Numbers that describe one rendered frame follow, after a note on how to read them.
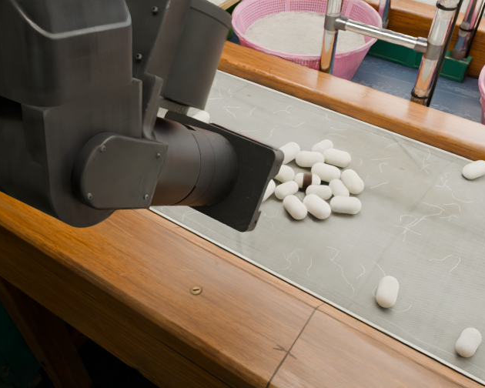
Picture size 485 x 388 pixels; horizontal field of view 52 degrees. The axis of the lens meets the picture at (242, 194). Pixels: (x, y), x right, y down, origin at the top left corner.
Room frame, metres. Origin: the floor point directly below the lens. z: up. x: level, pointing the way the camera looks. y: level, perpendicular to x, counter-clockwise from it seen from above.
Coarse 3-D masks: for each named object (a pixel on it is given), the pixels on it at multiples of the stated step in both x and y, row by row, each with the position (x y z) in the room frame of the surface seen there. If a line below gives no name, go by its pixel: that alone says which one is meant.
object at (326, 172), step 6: (312, 168) 0.46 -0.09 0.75; (318, 168) 0.46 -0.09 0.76; (324, 168) 0.46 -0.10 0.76; (330, 168) 0.45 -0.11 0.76; (336, 168) 0.46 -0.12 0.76; (318, 174) 0.45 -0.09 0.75; (324, 174) 0.45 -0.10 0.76; (330, 174) 0.45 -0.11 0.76; (336, 174) 0.45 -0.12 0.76; (324, 180) 0.45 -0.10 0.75; (330, 180) 0.44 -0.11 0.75
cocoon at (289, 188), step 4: (284, 184) 0.43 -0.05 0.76; (288, 184) 0.43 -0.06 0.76; (292, 184) 0.43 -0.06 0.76; (296, 184) 0.43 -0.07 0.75; (276, 188) 0.43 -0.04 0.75; (280, 188) 0.42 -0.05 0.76; (284, 188) 0.42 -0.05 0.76; (288, 188) 0.42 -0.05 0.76; (292, 188) 0.43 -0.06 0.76; (296, 188) 0.43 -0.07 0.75; (276, 192) 0.42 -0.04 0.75; (280, 192) 0.42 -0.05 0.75; (284, 192) 0.42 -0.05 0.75; (288, 192) 0.42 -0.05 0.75; (292, 192) 0.42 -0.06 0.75; (276, 196) 0.42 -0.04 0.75; (280, 196) 0.42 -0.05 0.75; (284, 196) 0.42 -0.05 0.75
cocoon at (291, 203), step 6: (288, 198) 0.40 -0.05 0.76; (294, 198) 0.40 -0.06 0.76; (288, 204) 0.40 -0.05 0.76; (294, 204) 0.39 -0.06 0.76; (300, 204) 0.39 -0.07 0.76; (288, 210) 0.39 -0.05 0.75; (294, 210) 0.39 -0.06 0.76; (300, 210) 0.39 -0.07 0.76; (306, 210) 0.39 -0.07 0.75; (294, 216) 0.38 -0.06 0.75; (300, 216) 0.38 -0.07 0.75
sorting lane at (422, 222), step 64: (256, 128) 0.56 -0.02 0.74; (320, 128) 0.56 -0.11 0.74; (384, 192) 0.43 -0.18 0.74; (448, 192) 0.43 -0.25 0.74; (256, 256) 0.33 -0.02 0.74; (320, 256) 0.33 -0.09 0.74; (384, 256) 0.33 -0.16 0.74; (448, 256) 0.33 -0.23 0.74; (384, 320) 0.25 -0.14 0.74; (448, 320) 0.25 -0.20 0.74
